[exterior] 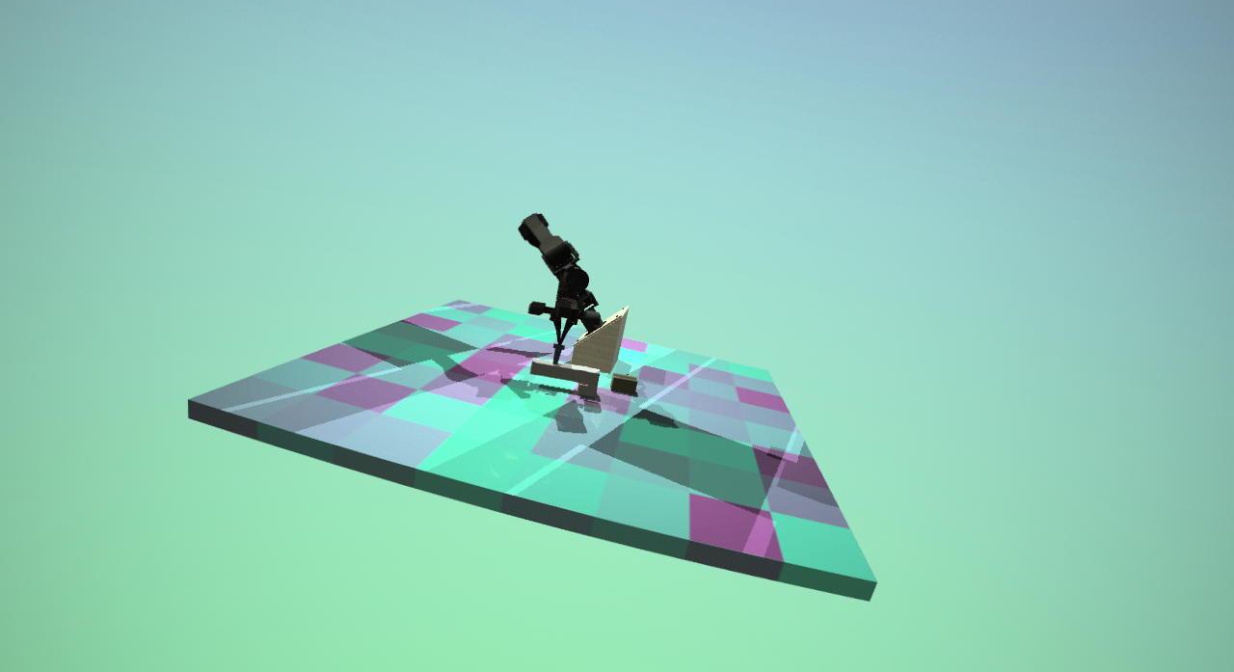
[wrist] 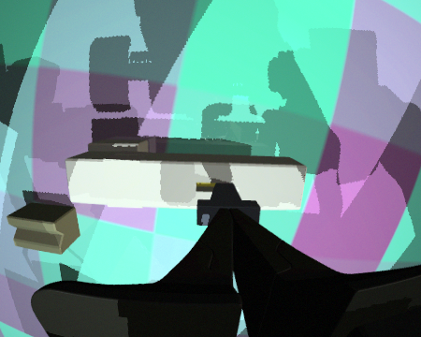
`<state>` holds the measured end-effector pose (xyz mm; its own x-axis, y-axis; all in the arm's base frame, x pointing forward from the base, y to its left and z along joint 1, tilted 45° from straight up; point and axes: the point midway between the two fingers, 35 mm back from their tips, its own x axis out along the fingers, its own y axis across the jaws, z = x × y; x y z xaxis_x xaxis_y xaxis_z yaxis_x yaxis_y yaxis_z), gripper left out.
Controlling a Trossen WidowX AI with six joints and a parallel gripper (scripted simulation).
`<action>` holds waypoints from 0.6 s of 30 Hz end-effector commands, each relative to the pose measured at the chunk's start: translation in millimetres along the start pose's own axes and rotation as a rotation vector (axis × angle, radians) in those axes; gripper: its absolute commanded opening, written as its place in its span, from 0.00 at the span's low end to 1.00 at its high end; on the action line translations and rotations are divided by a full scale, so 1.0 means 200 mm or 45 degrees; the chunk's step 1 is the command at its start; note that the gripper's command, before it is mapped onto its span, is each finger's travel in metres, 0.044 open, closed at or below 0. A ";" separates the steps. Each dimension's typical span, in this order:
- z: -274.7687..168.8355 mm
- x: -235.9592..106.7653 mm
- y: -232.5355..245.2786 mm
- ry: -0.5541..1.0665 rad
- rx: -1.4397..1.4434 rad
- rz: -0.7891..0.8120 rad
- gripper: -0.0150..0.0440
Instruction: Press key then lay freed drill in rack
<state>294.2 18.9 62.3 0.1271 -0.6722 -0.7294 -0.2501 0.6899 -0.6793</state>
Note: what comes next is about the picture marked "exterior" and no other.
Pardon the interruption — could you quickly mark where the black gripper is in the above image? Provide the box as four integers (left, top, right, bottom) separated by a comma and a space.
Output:
527, 285, 601, 345

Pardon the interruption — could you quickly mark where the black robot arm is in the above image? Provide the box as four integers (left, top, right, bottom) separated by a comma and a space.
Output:
518, 213, 598, 321

